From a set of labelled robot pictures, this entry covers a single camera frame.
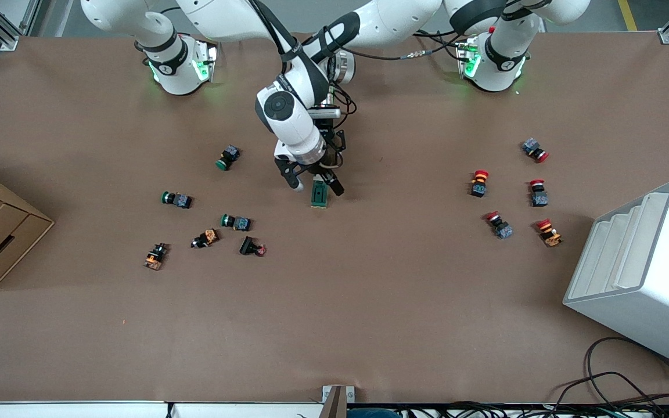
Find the green load switch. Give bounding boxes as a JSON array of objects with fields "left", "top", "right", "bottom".
[{"left": 310, "top": 178, "right": 330, "bottom": 208}]

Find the red yellow-ringed stop button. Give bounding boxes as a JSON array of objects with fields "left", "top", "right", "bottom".
[{"left": 470, "top": 170, "right": 490, "bottom": 198}]

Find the red emergency stop button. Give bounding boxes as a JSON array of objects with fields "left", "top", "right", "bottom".
[
  {"left": 529, "top": 179, "right": 549, "bottom": 208},
  {"left": 484, "top": 211, "right": 513, "bottom": 240},
  {"left": 522, "top": 138, "right": 550, "bottom": 163}
]

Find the red stop button orange block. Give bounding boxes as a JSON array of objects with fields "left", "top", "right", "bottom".
[{"left": 535, "top": 218, "right": 563, "bottom": 248}]

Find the blue object below table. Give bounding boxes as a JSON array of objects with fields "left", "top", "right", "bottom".
[{"left": 346, "top": 408, "right": 403, "bottom": 418}]

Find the white stepped storage rack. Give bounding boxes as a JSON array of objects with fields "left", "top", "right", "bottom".
[{"left": 563, "top": 179, "right": 669, "bottom": 374}]

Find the black selector switch orange block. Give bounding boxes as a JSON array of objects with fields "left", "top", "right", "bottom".
[
  {"left": 143, "top": 243, "right": 170, "bottom": 271},
  {"left": 191, "top": 229, "right": 220, "bottom": 249}
]

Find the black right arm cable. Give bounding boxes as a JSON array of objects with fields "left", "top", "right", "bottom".
[{"left": 246, "top": 0, "right": 312, "bottom": 60}]

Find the black left base cable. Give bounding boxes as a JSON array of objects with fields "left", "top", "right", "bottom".
[{"left": 348, "top": 32, "right": 470, "bottom": 62}]

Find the grey metal table bracket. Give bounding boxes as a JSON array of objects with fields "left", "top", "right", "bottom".
[{"left": 322, "top": 385, "right": 355, "bottom": 418}]

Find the black looped cable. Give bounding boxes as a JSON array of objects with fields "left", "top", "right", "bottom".
[{"left": 585, "top": 337, "right": 669, "bottom": 402}]

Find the black cable bundle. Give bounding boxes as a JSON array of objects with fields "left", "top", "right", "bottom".
[{"left": 404, "top": 372, "right": 669, "bottom": 418}]

